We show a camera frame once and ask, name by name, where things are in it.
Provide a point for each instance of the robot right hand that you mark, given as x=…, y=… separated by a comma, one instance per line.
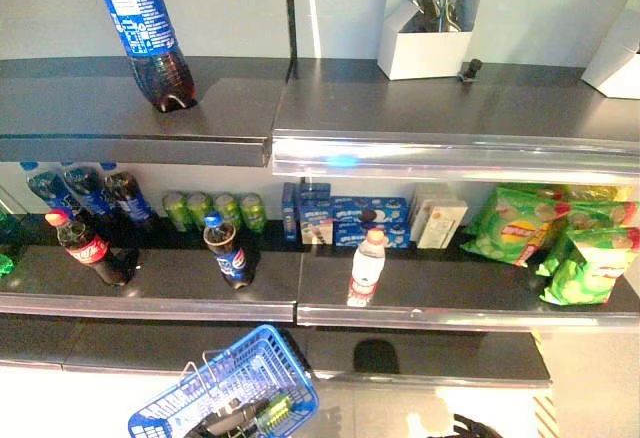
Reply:
x=475, y=429

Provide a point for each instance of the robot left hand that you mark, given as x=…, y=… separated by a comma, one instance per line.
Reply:
x=225, y=423

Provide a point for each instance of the blue plastic shopping basket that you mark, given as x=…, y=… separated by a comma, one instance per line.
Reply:
x=280, y=353

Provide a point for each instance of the water bottle red label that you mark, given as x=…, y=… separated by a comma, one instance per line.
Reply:
x=367, y=268

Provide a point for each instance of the green can in basket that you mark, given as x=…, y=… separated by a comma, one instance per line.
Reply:
x=275, y=408

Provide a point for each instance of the black low shelf board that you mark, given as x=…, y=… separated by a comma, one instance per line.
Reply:
x=450, y=353
x=175, y=343
x=25, y=343

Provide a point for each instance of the large green chips bag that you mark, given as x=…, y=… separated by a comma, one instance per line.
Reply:
x=515, y=228

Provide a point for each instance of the beige carton box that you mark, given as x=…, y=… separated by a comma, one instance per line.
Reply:
x=442, y=225
x=425, y=203

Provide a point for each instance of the Oreo box cream picture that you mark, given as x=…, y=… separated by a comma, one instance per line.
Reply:
x=316, y=225

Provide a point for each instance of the Coca-Cola bottle red cap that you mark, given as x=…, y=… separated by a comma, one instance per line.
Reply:
x=92, y=250

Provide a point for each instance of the small blue Oreo box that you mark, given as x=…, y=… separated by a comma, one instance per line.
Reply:
x=315, y=192

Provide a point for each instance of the yellow chips bag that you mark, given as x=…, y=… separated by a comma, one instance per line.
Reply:
x=600, y=193

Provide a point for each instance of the dark shelf board clear strip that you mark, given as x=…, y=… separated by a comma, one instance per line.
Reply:
x=450, y=113

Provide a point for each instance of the dark metal shelf board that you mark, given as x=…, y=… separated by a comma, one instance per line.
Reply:
x=125, y=108

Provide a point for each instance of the small black clip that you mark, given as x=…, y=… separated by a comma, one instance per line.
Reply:
x=470, y=70

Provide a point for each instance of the white open cardboard box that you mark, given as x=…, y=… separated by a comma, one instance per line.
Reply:
x=425, y=53
x=615, y=68

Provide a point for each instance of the large Pepsi cola bottle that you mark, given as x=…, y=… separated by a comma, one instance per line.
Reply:
x=145, y=33

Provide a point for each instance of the dark shelf upright post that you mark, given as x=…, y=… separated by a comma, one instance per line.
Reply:
x=290, y=8

